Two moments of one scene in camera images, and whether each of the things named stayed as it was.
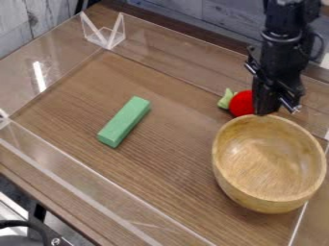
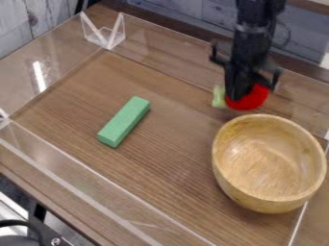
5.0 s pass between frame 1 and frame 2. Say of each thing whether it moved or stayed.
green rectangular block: stayed
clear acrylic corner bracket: stayed
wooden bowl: stayed
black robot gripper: moved
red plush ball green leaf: moved
